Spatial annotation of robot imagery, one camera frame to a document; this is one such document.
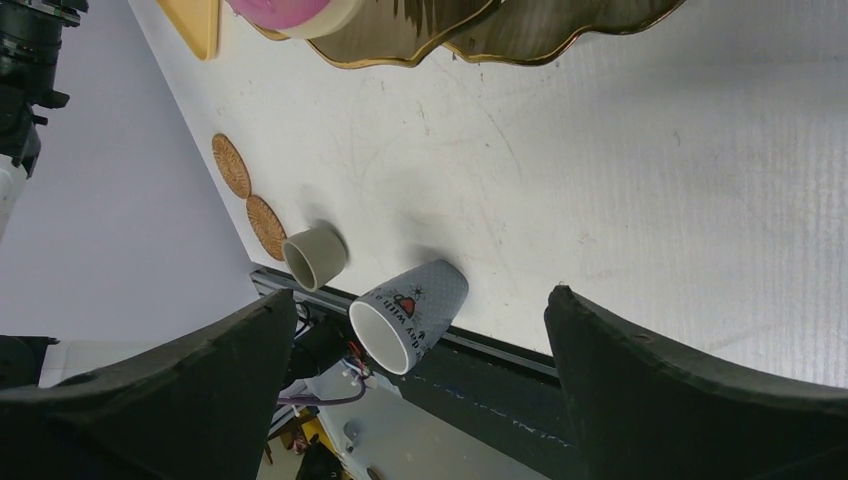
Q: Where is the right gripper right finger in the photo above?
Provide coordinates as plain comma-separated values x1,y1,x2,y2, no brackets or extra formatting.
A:
545,286,847,479

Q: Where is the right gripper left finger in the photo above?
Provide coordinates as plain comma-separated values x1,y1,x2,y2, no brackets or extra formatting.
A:
1,290,298,479

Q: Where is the pink frosted donut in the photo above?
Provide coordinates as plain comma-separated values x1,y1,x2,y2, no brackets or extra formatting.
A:
228,0,363,39

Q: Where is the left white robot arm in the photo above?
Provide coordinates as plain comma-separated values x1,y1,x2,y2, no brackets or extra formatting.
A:
1,0,89,231

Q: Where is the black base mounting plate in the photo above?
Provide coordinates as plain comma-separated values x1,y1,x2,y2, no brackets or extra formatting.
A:
251,266,584,480

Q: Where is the grey small cup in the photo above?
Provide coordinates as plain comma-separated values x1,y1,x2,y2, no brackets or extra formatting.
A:
282,227,348,292

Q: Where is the blue grey mug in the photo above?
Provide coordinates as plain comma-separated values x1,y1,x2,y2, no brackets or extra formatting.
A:
349,260,469,375

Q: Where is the yellow serving tray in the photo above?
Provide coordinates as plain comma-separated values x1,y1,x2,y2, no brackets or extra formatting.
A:
157,0,221,61

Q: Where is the three tier glass stand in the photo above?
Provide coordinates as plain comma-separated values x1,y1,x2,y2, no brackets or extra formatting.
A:
251,0,688,70

